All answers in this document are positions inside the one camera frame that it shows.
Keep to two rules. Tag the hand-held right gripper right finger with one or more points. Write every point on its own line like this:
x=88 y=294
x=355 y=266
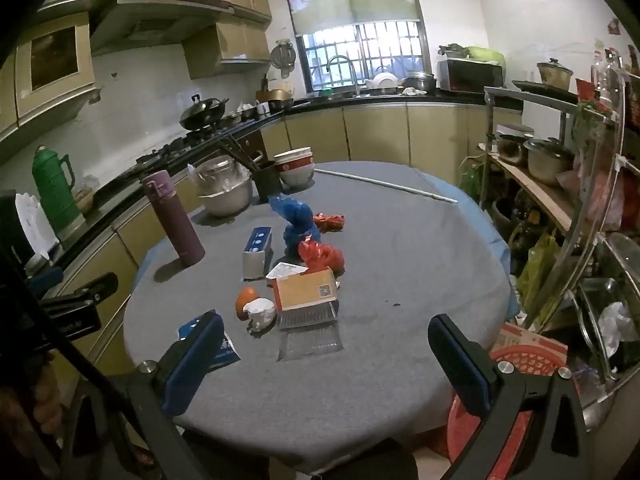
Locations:
x=462 y=372

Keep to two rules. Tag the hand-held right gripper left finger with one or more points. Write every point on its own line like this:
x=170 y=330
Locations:
x=192 y=360

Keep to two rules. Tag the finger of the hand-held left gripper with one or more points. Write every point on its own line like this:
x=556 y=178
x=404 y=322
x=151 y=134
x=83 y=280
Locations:
x=47 y=278
x=92 y=287

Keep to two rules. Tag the blue foil packet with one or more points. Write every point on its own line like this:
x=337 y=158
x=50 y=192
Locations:
x=226 y=351

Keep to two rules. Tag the red plastic basket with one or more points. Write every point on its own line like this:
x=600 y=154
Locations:
x=470 y=440

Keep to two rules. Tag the orange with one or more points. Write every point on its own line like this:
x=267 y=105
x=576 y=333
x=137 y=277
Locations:
x=246 y=297

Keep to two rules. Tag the white tissue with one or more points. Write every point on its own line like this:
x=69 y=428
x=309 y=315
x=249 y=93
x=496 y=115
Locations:
x=261 y=312

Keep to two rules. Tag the clear plastic tray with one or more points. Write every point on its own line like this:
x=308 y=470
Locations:
x=310 y=335

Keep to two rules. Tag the small white and blue box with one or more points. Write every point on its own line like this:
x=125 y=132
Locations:
x=257 y=255

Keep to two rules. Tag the white paper card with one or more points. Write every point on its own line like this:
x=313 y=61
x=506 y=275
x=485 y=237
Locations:
x=282 y=270

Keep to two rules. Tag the orange cardboard box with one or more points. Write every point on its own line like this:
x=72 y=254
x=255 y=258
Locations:
x=305 y=291

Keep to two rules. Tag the red plastic bag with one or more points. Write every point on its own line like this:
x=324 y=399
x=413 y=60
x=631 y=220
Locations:
x=322 y=256

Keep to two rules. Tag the blue plastic bag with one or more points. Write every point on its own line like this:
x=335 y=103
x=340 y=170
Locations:
x=297 y=225

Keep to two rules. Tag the small red wrapper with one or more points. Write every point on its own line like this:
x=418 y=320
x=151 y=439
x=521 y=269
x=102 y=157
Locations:
x=330 y=221

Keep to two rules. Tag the person's left hand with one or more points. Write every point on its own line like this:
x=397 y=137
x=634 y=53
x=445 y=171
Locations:
x=44 y=400

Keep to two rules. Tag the printed cardboard box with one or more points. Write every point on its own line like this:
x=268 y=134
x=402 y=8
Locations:
x=530 y=347

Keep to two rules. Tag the green thermos jug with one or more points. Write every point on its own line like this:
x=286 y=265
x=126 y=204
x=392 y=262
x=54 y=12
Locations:
x=52 y=187

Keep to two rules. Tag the blue table cover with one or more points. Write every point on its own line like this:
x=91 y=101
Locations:
x=510 y=280

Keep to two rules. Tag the purple thermos bottle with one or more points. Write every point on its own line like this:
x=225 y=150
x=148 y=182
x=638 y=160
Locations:
x=175 y=220

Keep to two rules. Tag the round grey table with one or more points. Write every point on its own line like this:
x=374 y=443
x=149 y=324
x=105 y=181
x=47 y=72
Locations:
x=400 y=270

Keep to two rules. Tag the yellow plastic bag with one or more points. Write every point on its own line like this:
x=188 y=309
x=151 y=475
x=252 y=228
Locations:
x=537 y=270

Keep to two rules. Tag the gas stove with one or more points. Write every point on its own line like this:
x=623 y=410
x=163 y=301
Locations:
x=170 y=149

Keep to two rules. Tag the steel bowl with plastic cover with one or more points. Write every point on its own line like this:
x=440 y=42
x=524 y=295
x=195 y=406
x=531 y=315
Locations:
x=225 y=195

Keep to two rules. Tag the crumpled white plastic bag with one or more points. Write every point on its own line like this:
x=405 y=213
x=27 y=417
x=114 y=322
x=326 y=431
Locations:
x=617 y=320

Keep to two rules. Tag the dark chopstick holder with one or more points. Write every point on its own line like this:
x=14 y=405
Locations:
x=266 y=182

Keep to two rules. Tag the green plastic bottle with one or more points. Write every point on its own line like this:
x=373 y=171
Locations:
x=470 y=177

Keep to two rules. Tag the dark chopsticks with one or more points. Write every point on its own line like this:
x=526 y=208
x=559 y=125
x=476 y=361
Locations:
x=240 y=152

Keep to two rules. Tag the white rod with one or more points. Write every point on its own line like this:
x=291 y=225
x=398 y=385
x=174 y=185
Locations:
x=385 y=183

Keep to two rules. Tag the black wok with lid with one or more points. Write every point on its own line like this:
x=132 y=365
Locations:
x=200 y=112

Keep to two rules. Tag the stack of red white bowls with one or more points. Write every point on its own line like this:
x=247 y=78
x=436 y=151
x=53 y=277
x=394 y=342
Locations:
x=295 y=170

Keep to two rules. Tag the dark small pot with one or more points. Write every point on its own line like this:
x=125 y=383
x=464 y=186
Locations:
x=510 y=149

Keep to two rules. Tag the large steel pot with lid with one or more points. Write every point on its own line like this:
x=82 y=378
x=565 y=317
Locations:
x=547 y=160

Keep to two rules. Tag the brass pot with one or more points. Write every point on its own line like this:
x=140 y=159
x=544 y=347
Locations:
x=272 y=96

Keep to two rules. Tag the range hood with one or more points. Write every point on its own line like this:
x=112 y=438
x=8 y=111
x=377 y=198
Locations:
x=150 y=17

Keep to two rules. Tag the microwave oven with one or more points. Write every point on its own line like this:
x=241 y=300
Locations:
x=472 y=75

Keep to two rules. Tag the hanging metal strainer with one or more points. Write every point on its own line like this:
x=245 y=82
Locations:
x=282 y=56

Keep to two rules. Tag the white plates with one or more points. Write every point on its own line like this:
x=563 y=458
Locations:
x=384 y=80

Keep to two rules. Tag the golden pot with lid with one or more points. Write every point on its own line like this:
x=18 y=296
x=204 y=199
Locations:
x=554 y=74

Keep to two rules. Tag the light green vegetable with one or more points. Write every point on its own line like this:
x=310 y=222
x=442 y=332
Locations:
x=482 y=53

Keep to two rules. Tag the dark leafy greens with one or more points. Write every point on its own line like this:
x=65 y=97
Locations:
x=450 y=51

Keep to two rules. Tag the kitchen faucet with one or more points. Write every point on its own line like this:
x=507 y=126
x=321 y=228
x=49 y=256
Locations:
x=350 y=67

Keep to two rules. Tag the barred window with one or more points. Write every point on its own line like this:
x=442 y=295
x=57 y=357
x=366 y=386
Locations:
x=380 y=40

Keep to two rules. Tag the steel frame wooden shelf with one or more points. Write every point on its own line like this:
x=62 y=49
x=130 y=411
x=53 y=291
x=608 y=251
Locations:
x=535 y=195

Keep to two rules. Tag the glass door wall cabinet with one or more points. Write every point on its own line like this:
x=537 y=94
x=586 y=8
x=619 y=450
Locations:
x=50 y=60

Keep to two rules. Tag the small beige wall cabinet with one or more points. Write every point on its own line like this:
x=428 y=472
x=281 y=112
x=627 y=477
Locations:
x=225 y=45

